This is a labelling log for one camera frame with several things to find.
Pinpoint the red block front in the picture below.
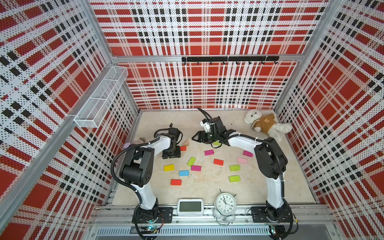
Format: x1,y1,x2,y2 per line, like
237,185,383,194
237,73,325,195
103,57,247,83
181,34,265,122
171,179,182,186

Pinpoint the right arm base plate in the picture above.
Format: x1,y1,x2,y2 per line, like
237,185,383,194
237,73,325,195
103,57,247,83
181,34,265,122
251,206,292,224

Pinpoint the light blue block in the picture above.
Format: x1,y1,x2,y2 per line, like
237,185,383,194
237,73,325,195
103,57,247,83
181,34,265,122
179,170,190,177

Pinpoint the white analog alarm clock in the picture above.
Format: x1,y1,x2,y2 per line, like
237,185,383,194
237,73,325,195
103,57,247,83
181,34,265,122
213,190,237,227

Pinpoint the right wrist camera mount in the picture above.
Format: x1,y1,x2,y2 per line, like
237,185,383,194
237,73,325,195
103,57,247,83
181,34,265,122
200,119,214,133

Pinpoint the white teddy bear brown shirt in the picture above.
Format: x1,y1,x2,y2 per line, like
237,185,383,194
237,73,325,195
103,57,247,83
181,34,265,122
244,110,293,142

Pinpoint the magenta block lower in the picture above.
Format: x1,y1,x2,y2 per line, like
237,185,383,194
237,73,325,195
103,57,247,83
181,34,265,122
191,165,202,172

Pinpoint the magenta block centre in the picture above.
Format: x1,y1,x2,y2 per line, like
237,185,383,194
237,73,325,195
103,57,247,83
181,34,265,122
204,150,215,156

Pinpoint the white digital display device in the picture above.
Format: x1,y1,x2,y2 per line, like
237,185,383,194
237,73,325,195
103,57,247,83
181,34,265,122
177,198,204,217

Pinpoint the yellow rectangular block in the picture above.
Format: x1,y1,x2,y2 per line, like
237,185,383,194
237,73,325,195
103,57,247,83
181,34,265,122
164,164,175,172

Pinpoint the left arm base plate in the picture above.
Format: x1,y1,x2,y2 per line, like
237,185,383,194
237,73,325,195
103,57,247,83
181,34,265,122
132,207,174,224

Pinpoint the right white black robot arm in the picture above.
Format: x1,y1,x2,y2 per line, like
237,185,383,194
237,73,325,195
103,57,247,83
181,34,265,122
192,117,289,222

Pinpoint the pink block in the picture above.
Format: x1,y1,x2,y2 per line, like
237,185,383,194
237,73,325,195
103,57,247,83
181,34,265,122
237,157,248,165

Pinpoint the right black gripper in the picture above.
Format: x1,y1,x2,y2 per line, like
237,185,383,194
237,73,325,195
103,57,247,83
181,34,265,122
191,131,218,144

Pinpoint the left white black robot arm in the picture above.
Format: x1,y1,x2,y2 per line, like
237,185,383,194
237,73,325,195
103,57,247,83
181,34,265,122
110,125,183,224

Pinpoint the red block centre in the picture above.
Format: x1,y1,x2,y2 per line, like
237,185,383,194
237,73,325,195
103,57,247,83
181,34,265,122
214,159,224,166

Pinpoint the white wire mesh basket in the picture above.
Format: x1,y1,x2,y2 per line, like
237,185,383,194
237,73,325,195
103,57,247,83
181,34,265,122
74,66,128,129

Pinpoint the black hook rail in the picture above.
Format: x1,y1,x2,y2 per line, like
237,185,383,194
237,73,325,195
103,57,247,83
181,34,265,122
181,56,280,63

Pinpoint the magenta block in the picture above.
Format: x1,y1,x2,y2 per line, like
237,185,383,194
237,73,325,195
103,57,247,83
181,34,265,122
243,151,254,158
191,165,202,172
204,150,215,156

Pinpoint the magenta block right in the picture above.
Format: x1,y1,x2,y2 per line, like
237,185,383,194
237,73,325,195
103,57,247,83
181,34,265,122
243,151,254,158

